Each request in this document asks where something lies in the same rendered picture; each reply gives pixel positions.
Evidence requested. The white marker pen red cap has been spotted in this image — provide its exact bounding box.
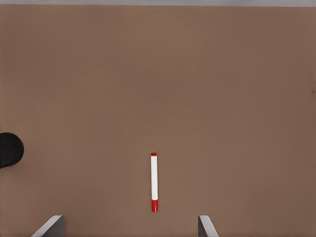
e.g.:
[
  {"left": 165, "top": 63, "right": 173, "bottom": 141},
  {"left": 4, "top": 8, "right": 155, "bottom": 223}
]
[{"left": 150, "top": 152, "right": 159, "bottom": 213}]

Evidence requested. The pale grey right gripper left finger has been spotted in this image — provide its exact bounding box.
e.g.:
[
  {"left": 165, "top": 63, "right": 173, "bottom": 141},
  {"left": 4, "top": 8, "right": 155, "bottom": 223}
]
[{"left": 31, "top": 215, "right": 65, "bottom": 237}]

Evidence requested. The black round pen holder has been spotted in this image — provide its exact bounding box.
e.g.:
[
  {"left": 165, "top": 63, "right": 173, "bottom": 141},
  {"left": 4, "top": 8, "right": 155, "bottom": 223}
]
[{"left": 0, "top": 132, "right": 25, "bottom": 169}]

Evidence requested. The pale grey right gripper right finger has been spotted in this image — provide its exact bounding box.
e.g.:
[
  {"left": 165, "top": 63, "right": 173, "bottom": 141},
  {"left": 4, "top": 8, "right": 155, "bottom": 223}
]
[{"left": 198, "top": 215, "right": 220, "bottom": 237}]

